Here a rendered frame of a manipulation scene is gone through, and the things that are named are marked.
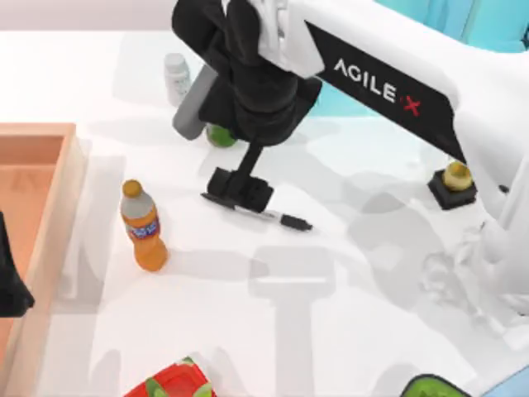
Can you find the black marker pen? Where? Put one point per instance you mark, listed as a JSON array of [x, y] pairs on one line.
[[289, 220]]

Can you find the green round fruit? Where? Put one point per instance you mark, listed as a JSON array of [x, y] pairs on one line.
[[221, 136]]

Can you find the orange drink bottle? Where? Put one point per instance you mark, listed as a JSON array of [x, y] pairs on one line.
[[144, 231]]

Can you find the white pill bottle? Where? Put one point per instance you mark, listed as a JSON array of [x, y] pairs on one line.
[[177, 78]]

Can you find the salmon-coloured shallow box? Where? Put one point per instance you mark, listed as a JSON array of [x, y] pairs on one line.
[[37, 198]]

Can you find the yellow trophy with black base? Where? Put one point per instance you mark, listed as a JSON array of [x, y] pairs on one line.
[[452, 184]]

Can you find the red and green container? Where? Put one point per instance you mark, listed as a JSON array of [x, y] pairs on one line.
[[173, 380]]

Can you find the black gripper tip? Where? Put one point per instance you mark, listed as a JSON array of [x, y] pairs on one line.
[[10, 281]]

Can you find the green and black container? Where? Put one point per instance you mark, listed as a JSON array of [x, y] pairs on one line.
[[434, 388]]

